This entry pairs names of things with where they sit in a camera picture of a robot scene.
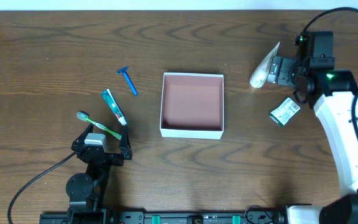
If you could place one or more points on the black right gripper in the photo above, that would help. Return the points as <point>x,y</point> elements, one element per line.
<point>285,72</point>

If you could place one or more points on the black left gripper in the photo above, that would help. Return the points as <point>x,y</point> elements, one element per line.
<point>105,157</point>

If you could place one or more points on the green toothbrush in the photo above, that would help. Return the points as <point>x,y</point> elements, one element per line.
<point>85,117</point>

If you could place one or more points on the white lotion tube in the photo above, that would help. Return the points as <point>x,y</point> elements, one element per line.
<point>260,75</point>

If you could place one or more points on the small white green packet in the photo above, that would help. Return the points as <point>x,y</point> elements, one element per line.
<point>284,112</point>

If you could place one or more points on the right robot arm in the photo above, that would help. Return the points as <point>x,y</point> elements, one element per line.
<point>332,95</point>

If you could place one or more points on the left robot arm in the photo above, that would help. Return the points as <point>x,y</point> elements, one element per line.
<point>86,190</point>

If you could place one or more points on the green toothpaste tube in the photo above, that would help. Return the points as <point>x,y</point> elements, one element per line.
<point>109,99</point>

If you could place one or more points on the blue disposable razor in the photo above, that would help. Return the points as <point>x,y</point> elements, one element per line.
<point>123,72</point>

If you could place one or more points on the white box with pink interior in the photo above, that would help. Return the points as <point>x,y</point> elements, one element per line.
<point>192,106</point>

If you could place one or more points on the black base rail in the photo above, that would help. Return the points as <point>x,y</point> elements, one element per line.
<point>251,215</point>

